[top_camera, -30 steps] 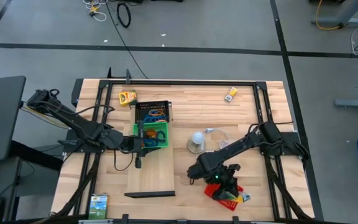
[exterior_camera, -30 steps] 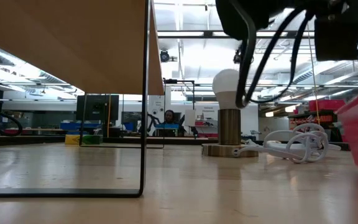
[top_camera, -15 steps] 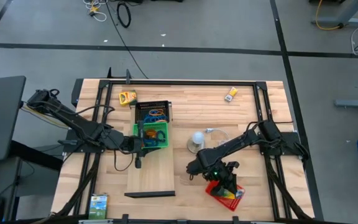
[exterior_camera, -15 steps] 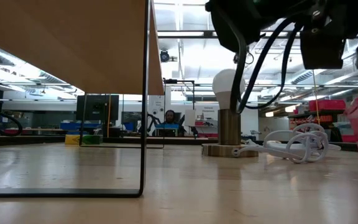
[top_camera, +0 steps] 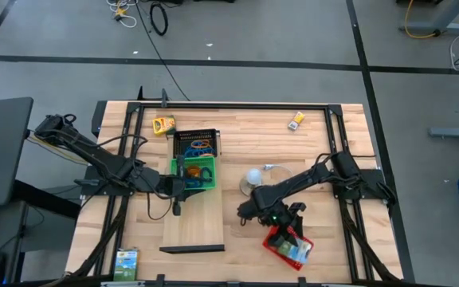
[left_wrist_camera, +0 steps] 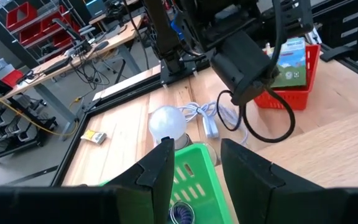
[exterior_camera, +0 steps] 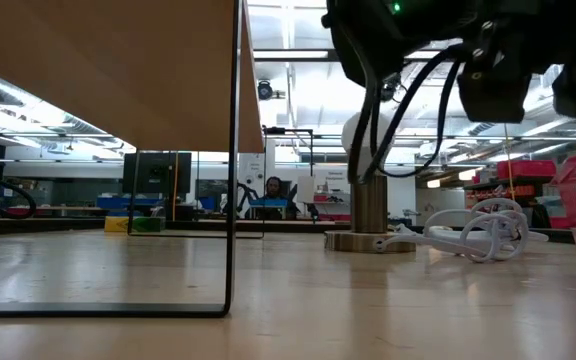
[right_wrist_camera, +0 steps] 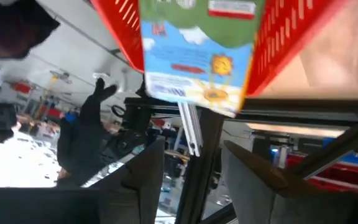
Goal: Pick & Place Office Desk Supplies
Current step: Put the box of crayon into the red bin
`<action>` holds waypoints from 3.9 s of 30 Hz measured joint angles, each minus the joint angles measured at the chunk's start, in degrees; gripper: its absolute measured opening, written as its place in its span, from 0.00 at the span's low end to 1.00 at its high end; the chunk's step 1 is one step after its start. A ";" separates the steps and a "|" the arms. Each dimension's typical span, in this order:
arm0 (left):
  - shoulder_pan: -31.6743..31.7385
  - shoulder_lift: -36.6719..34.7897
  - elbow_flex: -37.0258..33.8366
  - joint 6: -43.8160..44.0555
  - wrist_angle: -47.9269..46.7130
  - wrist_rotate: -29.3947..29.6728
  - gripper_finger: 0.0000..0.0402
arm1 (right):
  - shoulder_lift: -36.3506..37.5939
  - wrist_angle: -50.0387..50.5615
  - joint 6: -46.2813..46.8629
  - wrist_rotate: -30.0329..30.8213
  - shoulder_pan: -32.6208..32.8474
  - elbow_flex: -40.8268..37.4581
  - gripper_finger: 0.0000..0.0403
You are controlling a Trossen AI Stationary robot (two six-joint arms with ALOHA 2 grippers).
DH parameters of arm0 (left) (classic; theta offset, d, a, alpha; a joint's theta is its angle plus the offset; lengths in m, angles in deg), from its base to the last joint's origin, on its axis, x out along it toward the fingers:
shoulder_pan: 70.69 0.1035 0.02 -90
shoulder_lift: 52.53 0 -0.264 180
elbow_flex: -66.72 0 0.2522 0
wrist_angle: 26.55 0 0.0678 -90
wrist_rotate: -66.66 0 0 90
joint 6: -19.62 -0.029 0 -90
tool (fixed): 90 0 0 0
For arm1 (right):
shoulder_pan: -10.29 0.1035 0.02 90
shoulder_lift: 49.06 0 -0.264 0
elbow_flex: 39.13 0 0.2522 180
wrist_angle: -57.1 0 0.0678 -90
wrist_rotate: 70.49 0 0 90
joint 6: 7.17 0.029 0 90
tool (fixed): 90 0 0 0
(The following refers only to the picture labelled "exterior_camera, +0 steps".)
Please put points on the green yellow cardboard box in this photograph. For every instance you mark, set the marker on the green yellow cardboard box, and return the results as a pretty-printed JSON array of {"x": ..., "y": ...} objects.
[{"x": 118, "y": 224}]

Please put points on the blue storage bins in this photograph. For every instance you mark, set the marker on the blue storage bins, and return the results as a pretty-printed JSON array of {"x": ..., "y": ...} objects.
[{"x": 118, "y": 202}]

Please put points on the white panel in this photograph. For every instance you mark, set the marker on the white panel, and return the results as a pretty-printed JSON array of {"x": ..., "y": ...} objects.
[{"x": 305, "y": 189}]

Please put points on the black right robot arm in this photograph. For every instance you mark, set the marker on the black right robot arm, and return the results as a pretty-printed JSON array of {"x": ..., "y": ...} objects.
[{"x": 368, "y": 35}]

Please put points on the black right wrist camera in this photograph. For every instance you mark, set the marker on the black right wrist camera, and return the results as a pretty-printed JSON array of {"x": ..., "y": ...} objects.
[{"x": 493, "y": 90}]

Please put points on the black background robot arm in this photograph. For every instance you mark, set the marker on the black background robot arm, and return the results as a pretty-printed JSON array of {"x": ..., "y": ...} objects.
[{"x": 240, "y": 197}]

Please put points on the black overhead beam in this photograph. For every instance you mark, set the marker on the black overhead beam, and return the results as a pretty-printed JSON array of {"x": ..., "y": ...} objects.
[{"x": 293, "y": 55}]

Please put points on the black stand frame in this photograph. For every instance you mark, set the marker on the black stand frame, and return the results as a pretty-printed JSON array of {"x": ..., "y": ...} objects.
[{"x": 288, "y": 131}]

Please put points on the black monitor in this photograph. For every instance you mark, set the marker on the black monitor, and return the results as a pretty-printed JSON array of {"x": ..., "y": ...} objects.
[{"x": 153, "y": 172}]

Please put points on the wooden riser shelf black legs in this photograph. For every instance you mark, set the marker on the wooden riser shelf black legs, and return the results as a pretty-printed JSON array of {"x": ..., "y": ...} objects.
[{"x": 93, "y": 60}]

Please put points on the person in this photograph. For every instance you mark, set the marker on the person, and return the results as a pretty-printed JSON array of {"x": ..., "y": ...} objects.
[{"x": 274, "y": 189}]

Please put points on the dark screen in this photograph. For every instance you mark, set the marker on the dark screen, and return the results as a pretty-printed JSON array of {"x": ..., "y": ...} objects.
[{"x": 210, "y": 189}]

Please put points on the black overhead camera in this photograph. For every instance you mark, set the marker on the black overhead camera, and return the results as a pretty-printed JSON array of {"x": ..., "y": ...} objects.
[
  {"x": 393, "y": 87},
  {"x": 264, "y": 90}
]

